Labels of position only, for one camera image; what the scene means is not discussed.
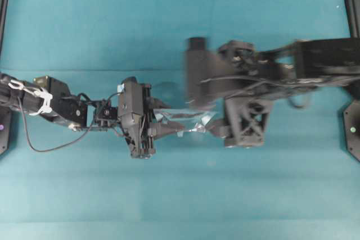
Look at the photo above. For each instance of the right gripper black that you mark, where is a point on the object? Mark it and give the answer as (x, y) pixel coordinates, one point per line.
(247, 118)

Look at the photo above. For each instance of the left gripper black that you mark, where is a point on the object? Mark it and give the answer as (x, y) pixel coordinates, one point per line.
(135, 115)

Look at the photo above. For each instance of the silver zip bag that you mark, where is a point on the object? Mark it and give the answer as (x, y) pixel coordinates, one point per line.
(184, 120)

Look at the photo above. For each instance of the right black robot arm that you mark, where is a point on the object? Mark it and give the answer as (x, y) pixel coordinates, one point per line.
(249, 81)

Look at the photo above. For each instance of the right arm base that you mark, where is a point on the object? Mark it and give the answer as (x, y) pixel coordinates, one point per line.
(351, 129)

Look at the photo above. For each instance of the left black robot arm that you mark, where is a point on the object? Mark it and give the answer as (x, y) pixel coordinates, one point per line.
(52, 100)

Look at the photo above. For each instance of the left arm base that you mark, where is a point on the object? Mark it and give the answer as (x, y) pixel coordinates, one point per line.
(6, 120)

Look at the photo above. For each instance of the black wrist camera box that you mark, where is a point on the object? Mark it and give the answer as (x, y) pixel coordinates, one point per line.
(199, 66)

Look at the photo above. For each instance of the right black frame rail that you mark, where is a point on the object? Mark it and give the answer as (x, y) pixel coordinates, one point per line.
(352, 11)

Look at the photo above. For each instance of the black frame rail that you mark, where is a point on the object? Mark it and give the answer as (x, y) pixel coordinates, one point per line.
(3, 13)
(352, 11)

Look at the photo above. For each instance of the left black frame rail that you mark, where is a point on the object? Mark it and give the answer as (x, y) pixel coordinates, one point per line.
(3, 13)

